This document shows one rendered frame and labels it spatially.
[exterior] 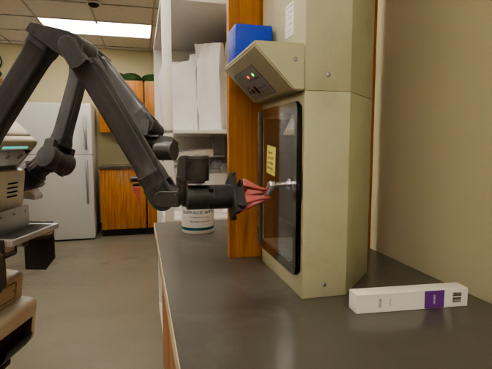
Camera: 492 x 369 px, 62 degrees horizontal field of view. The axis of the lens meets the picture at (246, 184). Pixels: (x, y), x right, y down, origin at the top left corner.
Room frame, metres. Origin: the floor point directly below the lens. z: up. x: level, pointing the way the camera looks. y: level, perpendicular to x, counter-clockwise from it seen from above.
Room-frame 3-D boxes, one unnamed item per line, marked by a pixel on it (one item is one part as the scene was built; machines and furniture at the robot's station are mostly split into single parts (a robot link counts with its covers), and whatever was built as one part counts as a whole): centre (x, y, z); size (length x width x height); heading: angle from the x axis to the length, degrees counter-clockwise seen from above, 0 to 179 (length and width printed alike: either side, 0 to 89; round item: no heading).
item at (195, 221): (1.63, 0.20, 1.02); 0.13 x 0.13 x 0.15
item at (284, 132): (1.06, -0.08, 1.19); 0.30 x 0.01 x 0.40; 14
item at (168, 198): (0.95, 0.15, 1.21); 0.12 x 0.09 x 0.11; 89
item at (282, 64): (1.05, -0.03, 1.46); 0.32 x 0.12 x 0.10; 14
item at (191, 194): (0.94, 0.11, 1.18); 0.07 x 0.06 x 0.07; 106
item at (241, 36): (1.14, -0.01, 1.56); 0.10 x 0.10 x 0.09; 14
